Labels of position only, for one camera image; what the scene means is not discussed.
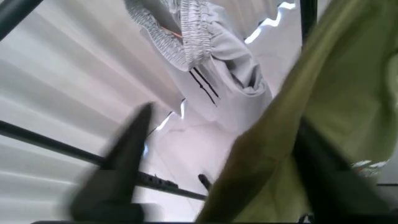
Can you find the green printed shirt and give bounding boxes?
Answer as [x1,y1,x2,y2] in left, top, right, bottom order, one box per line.
[195,0,398,223]

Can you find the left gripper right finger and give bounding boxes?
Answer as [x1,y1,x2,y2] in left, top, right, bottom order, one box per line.
[293,119,396,219]

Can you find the pink clothes hanger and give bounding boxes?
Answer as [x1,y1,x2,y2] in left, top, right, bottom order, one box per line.
[159,26,184,40]

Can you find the pale grey shorts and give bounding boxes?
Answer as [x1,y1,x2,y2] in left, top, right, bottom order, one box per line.
[124,0,274,134]

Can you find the black clothes rack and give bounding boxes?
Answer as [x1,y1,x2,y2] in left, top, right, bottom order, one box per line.
[0,0,318,202]

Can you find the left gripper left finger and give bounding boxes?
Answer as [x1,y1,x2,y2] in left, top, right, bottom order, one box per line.
[69,102,155,222]

